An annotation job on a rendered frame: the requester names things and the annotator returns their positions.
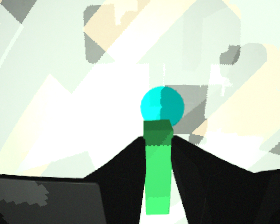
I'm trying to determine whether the green rectangular post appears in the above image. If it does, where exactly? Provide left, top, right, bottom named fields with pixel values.
left=143, top=119, right=175, bottom=216

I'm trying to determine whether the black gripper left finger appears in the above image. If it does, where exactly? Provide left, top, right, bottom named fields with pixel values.
left=0, top=136, right=147, bottom=224

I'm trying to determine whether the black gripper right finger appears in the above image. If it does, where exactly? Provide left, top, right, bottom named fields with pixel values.
left=171, top=135, right=280, bottom=224

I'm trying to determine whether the cyan circle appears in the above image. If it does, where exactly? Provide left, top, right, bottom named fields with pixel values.
left=140, top=85, right=185, bottom=127

